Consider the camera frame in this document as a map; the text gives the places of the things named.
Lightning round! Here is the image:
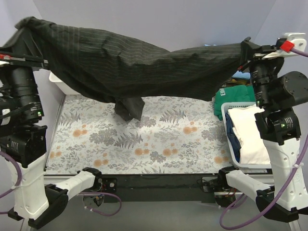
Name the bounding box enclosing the black pinstriped long sleeve shirt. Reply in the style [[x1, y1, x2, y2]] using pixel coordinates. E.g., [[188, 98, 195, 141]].
[[15, 17, 241, 119]]

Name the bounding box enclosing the plaid folded shirt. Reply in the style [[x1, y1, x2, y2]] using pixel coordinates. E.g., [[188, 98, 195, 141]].
[[222, 78, 251, 88]]

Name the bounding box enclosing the white plastic bin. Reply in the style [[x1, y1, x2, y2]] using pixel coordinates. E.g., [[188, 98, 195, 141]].
[[49, 72, 79, 95]]

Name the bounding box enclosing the purple cable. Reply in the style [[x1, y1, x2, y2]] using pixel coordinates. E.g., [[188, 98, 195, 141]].
[[0, 150, 123, 216], [219, 47, 308, 230]]

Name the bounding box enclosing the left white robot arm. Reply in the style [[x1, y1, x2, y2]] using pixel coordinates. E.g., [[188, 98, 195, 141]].
[[0, 28, 103, 229]]

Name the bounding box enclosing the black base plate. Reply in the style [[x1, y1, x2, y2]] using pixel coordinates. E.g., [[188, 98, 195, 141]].
[[100, 173, 221, 203]]

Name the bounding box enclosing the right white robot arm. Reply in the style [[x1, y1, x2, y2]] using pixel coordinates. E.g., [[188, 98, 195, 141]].
[[217, 32, 308, 223]]

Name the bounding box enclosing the light blue folded shirt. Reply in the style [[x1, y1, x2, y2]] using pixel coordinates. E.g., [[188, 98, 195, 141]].
[[202, 43, 250, 82]]

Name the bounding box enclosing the aluminium rail frame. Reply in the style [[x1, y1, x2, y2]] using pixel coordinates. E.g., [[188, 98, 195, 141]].
[[20, 174, 301, 231]]

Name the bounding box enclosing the light grey laundry basket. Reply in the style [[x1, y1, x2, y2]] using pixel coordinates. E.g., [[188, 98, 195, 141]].
[[221, 102, 271, 169]]

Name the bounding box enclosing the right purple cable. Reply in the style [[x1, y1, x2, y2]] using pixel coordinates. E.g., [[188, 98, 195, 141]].
[[219, 47, 308, 230]]

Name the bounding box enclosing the white garment in basket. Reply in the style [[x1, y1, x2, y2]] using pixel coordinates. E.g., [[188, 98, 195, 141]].
[[228, 105, 270, 165]]

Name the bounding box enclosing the green folded shirt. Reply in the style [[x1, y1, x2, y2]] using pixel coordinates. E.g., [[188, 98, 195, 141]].
[[214, 85, 255, 121]]

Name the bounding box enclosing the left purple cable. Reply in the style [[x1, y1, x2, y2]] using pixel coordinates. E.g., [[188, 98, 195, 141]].
[[0, 150, 123, 216]]

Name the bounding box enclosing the floral table mat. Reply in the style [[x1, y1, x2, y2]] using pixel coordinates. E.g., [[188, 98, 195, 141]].
[[46, 95, 231, 175]]

